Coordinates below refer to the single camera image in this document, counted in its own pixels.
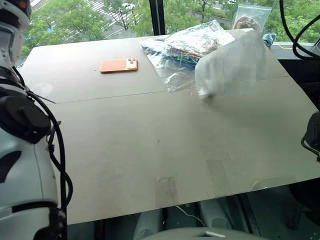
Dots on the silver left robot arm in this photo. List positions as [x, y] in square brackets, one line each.
[22, 170]

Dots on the grey robot torso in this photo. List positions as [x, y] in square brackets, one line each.
[190, 235]

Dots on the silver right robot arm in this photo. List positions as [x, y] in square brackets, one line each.
[313, 130]

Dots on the blue crumpled cloth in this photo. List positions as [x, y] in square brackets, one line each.
[270, 38]

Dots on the black window post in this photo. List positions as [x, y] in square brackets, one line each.
[156, 17]

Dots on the orange smartphone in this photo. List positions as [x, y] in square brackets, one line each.
[115, 66]

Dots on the clear zip bag, brown contents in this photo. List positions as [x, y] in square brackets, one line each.
[252, 15]

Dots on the clear bag of colourful items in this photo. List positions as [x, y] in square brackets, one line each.
[175, 52]

